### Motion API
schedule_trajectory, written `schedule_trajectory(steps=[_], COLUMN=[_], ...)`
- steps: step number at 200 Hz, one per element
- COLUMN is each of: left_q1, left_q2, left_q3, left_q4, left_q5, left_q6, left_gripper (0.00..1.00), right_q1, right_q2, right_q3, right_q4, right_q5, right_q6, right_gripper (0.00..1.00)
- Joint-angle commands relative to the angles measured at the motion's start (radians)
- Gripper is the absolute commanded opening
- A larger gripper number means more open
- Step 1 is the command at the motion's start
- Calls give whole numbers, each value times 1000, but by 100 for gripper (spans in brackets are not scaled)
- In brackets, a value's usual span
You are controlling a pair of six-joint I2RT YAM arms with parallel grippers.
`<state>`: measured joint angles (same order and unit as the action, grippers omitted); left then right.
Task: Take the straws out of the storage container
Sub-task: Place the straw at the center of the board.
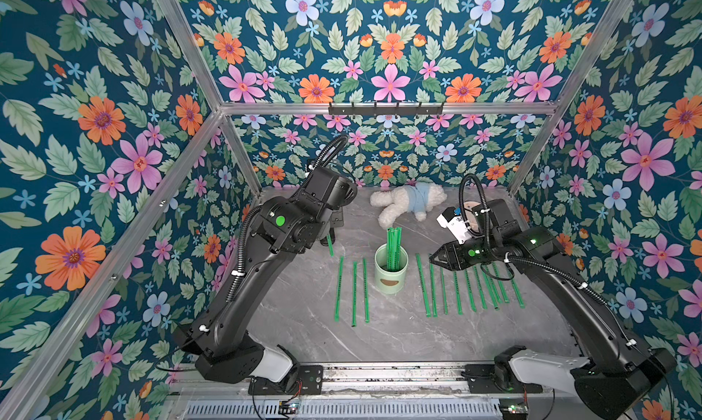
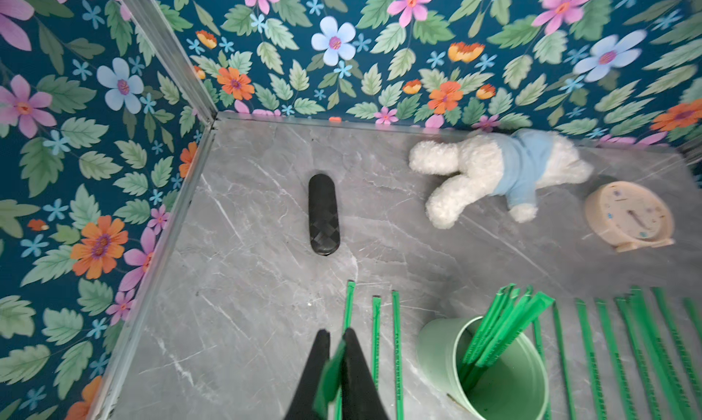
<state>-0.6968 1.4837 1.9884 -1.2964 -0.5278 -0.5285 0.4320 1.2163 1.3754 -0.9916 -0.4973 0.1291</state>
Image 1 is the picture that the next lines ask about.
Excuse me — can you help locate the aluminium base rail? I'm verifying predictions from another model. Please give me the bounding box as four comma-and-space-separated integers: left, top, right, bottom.
177, 354, 590, 395

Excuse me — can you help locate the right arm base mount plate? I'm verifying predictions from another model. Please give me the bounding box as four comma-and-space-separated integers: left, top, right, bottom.
461, 363, 544, 394

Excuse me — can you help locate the light green storage cup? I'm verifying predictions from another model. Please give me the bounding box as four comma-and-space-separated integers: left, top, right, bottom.
374, 244, 409, 295

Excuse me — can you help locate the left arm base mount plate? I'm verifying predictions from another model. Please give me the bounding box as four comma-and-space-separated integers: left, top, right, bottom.
248, 364, 325, 397

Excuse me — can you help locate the white plush teddy bear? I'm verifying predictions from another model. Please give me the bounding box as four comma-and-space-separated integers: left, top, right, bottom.
369, 182, 447, 230

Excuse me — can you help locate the black wall hook rack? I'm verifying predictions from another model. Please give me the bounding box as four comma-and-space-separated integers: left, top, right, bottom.
327, 102, 444, 116

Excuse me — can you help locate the white vented cable duct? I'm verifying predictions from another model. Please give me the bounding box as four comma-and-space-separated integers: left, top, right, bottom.
185, 399, 503, 419

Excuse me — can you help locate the bundle of green wrapped straws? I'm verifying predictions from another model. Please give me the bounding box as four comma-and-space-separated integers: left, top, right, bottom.
386, 227, 402, 272

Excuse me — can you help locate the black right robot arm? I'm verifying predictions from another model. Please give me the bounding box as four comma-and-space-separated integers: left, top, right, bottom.
430, 200, 676, 419

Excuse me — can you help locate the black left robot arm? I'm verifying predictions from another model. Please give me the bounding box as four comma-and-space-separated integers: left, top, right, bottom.
175, 166, 358, 390

